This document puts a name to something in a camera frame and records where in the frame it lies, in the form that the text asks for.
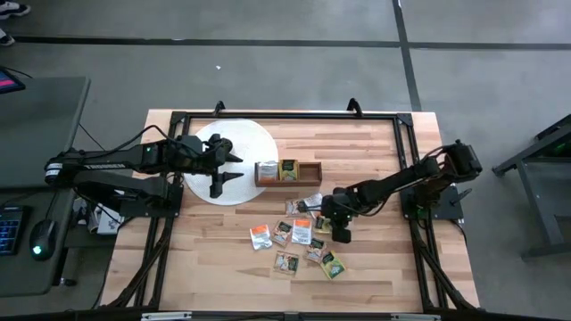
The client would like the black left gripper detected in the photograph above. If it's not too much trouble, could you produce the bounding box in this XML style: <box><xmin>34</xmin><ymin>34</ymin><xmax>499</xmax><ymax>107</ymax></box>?
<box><xmin>180</xmin><ymin>132</ymin><xmax>245</xmax><ymax>200</ymax></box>

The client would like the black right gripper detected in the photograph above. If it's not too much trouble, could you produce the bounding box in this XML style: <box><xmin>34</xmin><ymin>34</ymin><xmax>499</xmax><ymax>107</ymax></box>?
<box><xmin>297</xmin><ymin>186</ymin><xmax>358</xmax><ymax>244</ymax></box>

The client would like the white orange Tazo tea bag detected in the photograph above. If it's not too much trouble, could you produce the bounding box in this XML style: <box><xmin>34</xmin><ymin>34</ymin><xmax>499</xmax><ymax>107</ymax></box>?
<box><xmin>248</xmin><ymin>224</ymin><xmax>274</xmax><ymax>251</ymax></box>
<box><xmin>291</xmin><ymin>218</ymin><xmax>313</xmax><ymax>245</ymax></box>
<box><xmin>302</xmin><ymin>192</ymin><xmax>324</xmax><ymax>210</ymax></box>
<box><xmin>257</xmin><ymin>160</ymin><xmax>279</xmax><ymax>183</ymax></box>

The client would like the yellow lemon lime tea bag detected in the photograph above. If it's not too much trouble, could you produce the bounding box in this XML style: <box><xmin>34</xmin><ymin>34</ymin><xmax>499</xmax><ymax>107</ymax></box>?
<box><xmin>313</xmin><ymin>215</ymin><xmax>332</xmax><ymax>235</ymax></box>
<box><xmin>319</xmin><ymin>250</ymin><xmax>347</xmax><ymax>281</ymax></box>
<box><xmin>277</xmin><ymin>158</ymin><xmax>300</xmax><ymax>183</ymax></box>

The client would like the gold vanilla cinnamon tea bag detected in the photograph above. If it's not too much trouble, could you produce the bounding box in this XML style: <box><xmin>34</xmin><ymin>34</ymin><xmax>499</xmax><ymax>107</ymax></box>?
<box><xmin>270</xmin><ymin>219</ymin><xmax>294</xmax><ymax>248</ymax></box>
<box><xmin>304</xmin><ymin>238</ymin><xmax>327</xmax><ymax>264</ymax></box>
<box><xmin>285</xmin><ymin>199</ymin><xmax>309</xmax><ymax>218</ymax></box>
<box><xmin>272</xmin><ymin>251</ymin><xmax>301</xmax><ymax>275</ymax></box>

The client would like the wooden three-compartment tray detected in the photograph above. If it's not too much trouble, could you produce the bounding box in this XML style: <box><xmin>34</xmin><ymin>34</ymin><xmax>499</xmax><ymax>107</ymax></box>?
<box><xmin>253</xmin><ymin>160</ymin><xmax>323</xmax><ymax>188</ymax></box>

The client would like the white round woven placemat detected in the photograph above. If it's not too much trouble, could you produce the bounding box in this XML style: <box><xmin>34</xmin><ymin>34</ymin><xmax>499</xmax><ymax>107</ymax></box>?
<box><xmin>182</xmin><ymin>118</ymin><xmax>280</xmax><ymax>207</ymax></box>

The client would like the white box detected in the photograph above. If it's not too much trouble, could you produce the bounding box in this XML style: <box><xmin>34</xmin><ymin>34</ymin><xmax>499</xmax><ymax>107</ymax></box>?
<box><xmin>87</xmin><ymin>202</ymin><xmax>126</xmax><ymax>236</ymax></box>

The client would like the grey desk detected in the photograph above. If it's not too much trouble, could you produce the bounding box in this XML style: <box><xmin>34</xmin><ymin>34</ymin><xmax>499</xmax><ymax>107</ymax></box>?
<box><xmin>0</xmin><ymin>75</ymin><xmax>92</xmax><ymax>191</ymax></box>

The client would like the black computer mouse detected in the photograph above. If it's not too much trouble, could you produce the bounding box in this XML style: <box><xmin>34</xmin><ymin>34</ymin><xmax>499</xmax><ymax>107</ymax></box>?
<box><xmin>29</xmin><ymin>218</ymin><xmax>58</xmax><ymax>262</ymax></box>

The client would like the black keyboard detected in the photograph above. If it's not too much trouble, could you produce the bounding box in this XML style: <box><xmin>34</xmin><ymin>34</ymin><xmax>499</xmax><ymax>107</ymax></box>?
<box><xmin>0</xmin><ymin>204</ymin><xmax>26</xmax><ymax>258</ymax></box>

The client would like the dark grey desk shelf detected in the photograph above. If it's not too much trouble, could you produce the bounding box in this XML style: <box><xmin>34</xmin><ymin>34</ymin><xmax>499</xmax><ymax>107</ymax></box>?
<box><xmin>0</xmin><ymin>185</ymin><xmax>79</xmax><ymax>299</ymax></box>

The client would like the grey metal table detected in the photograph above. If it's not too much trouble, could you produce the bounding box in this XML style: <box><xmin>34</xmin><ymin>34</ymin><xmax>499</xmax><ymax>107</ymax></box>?
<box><xmin>492</xmin><ymin>113</ymin><xmax>571</xmax><ymax>260</ymax></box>

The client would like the tablet with pink screen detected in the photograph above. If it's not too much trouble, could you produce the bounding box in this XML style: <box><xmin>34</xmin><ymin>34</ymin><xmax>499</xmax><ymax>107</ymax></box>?
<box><xmin>0</xmin><ymin>66</ymin><xmax>27</xmax><ymax>95</ymax></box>

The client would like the black aluminium table frame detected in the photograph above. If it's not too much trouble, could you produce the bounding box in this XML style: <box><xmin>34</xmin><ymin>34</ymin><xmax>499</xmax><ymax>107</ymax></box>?
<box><xmin>100</xmin><ymin>110</ymin><xmax>481</xmax><ymax>313</ymax></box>

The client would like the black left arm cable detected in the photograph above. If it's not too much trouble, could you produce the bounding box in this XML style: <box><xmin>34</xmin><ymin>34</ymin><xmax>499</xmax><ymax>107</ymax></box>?
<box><xmin>88</xmin><ymin>124</ymin><xmax>182</xmax><ymax>152</ymax></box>

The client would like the silver edge bracket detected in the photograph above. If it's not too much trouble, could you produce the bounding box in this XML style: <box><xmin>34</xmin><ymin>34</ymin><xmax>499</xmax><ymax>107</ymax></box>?
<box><xmin>390</xmin><ymin>313</ymin><xmax>442</xmax><ymax>321</ymax></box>
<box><xmin>140</xmin><ymin>311</ymin><xmax>193</xmax><ymax>321</ymax></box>

